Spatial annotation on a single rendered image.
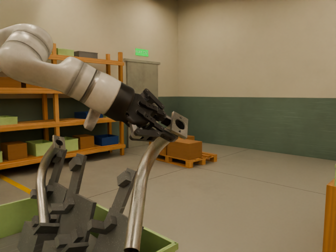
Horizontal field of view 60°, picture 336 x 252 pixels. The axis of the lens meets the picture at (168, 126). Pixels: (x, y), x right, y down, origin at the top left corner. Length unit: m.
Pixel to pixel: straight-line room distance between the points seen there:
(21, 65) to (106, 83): 0.14
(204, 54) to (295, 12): 2.40
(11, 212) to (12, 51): 0.76
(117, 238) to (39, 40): 0.50
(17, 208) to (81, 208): 0.36
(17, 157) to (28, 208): 4.21
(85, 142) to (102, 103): 5.39
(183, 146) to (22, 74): 4.87
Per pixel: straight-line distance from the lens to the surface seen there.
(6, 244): 1.17
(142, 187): 0.65
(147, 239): 0.88
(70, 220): 0.95
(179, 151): 5.42
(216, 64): 7.76
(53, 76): 0.55
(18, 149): 5.39
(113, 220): 0.80
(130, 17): 7.49
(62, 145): 1.03
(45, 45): 0.57
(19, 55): 0.54
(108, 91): 0.55
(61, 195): 1.02
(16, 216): 1.21
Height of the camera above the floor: 1.34
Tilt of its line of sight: 6 degrees down
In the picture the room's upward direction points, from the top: straight up
